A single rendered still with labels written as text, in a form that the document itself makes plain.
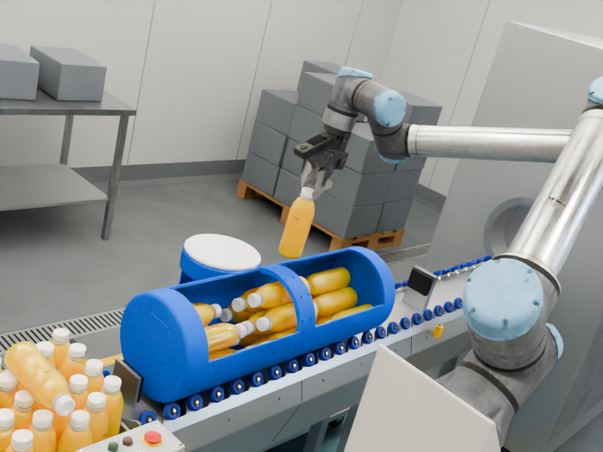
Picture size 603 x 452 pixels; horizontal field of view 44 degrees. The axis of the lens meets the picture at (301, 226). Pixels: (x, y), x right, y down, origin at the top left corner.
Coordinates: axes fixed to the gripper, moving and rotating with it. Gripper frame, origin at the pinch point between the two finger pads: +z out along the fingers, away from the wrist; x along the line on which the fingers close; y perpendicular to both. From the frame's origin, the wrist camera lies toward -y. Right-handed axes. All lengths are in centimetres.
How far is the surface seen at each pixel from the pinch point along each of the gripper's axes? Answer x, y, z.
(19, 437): -25, -90, 41
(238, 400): -18, -21, 55
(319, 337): -19.1, 4.3, 38.1
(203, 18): 335, 223, 9
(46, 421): -23, -83, 41
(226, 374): -20, -32, 42
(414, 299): -2, 81, 45
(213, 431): -20, -29, 61
